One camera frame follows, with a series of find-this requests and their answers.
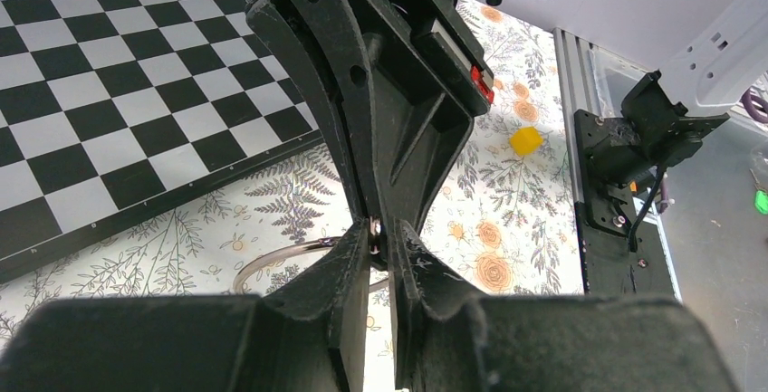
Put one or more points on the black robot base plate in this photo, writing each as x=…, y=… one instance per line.
x=614, y=261

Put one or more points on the spare keyring with coloured tags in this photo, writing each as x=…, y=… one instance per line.
x=760, y=197

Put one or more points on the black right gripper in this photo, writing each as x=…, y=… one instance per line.
x=394, y=86

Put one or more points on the yellow cube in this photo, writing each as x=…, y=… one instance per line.
x=525, y=141

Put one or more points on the black and white chessboard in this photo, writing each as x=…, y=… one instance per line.
x=115, y=111

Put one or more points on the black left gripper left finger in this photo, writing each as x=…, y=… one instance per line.
x=309, y=335

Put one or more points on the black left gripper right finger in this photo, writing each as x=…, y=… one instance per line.
x=450, y=336

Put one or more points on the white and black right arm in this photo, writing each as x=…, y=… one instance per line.
x=699, y=55

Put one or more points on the floral patterned table mat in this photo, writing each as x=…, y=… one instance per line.
x=503, y=222

